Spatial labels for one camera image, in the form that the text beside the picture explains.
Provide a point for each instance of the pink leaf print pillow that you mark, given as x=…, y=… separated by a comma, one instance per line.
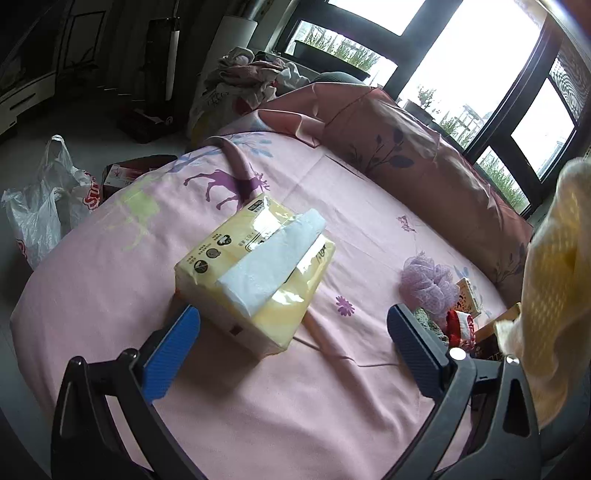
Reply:
x=415, y=152

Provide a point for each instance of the white printed sack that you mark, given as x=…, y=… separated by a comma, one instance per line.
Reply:
x=207, y=110

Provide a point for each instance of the purple mesh bath pouf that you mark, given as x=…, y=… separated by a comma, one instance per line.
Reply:
x=425, y=281

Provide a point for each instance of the white plastic bag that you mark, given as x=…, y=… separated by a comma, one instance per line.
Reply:
x=37, y=217

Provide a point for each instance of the small red white packet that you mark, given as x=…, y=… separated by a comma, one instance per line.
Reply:
x=461, y=327

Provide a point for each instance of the pile of clothes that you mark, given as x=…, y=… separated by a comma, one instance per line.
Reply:
x=244, y=78

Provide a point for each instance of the white cylindrical appliance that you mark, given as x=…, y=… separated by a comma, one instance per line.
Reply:
x=235, y=37

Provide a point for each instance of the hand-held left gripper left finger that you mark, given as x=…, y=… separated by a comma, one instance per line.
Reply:
x=171, y=350

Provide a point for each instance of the long black grass planter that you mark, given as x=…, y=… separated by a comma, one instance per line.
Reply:
x=323, y=53

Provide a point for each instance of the black and gold box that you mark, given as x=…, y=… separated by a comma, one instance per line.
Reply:
x=489, y=330

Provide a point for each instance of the potted plant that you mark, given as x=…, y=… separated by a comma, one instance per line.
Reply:
x=418, y=108

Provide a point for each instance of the red cardboard box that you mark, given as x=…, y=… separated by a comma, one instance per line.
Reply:
x=120, y=175

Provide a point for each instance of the yellow tissue pack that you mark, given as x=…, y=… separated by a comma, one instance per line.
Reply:
x=207, y=263

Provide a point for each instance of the yellow towel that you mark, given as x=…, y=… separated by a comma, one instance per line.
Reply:
x=554, y=286

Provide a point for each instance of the white low cabinet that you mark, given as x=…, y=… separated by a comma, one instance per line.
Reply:
x=18, y=106

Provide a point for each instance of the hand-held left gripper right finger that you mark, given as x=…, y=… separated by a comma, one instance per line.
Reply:
x=415, y=350

